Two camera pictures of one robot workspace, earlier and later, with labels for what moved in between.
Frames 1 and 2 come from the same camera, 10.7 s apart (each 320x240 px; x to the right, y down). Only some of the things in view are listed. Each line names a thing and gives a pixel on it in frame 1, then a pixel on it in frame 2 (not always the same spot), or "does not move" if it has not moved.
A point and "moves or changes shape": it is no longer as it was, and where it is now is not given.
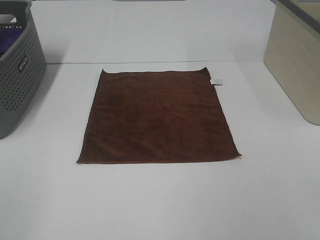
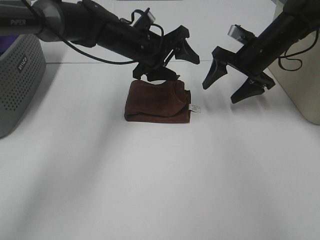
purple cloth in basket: [8, 36] does not move
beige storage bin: [292, 54] does not move
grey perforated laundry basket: [23, 63] does not move
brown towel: [156, 116] moves or changes shape
